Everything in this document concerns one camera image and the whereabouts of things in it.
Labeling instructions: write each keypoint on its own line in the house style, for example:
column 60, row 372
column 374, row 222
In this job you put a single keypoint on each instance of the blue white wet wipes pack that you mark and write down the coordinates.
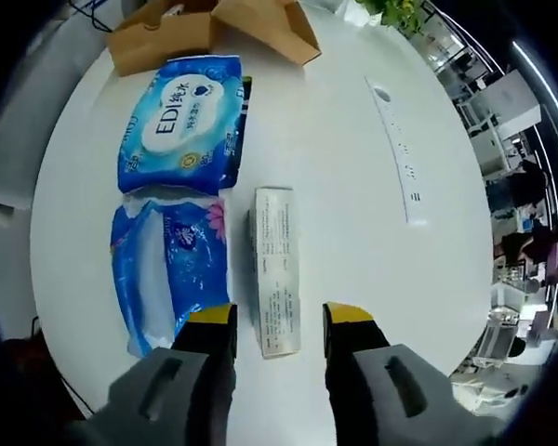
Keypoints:
column 181, row 125

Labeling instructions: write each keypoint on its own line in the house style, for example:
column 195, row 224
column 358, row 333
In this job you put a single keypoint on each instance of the blue plastic soft pack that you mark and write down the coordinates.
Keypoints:
column 181, row 269

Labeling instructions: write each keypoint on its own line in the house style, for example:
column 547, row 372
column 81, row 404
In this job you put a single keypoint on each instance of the green plant in white pot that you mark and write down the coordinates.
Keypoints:
column 400, row 14

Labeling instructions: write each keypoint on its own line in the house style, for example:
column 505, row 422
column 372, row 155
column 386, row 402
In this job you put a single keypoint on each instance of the grey round table grommet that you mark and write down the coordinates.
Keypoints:
column 382, row 95

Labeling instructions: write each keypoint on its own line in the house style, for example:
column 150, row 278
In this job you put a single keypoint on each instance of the white power strip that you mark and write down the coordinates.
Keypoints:
column 402, row 158

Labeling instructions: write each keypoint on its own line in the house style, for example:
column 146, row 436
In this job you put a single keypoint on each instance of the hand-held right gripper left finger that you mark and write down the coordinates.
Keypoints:
column 167, row 399

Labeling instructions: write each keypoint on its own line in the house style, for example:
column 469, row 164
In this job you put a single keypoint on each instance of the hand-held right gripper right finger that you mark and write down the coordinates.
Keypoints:
column 386, row 399

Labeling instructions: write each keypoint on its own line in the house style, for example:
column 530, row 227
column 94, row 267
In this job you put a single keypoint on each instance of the brown cardboard shoe box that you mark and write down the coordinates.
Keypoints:
column 260, row 32

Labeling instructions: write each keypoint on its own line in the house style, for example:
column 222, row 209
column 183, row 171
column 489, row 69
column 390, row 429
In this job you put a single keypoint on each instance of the white carton box with text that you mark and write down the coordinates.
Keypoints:
column 276, row 269

